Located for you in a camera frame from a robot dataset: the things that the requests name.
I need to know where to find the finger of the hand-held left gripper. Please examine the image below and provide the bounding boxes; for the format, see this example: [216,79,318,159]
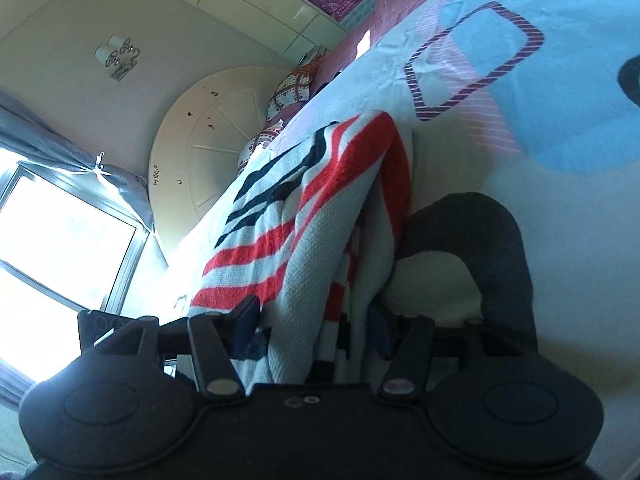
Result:
[77,309,137,351]

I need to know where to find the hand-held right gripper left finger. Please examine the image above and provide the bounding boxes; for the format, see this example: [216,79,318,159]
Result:
[75,295,263,403]

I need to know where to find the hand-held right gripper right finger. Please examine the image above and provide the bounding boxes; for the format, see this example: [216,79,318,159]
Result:
[370,302,538,403]

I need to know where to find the striped red black white towel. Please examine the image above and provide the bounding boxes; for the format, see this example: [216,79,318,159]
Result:
[187,112,416,391]

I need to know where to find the checked red white pillow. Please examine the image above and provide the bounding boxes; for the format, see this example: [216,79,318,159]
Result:
[235,127,283,171]
[265,57,326,121]

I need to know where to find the grey curtain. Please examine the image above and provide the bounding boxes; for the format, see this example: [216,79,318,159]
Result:
[0,90,156,411]

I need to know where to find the cream wooden headboard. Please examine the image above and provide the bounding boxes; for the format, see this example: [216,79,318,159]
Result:
[148,66,293,231]

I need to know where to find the cream wardrobe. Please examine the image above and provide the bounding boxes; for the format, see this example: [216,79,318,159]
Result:
[105,0,381,61]

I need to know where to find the aluminium frame window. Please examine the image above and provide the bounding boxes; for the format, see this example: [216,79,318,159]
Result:
[0,160,151,376]

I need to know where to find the metal wall lamp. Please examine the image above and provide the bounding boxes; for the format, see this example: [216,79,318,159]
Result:
[95,35,141,81]

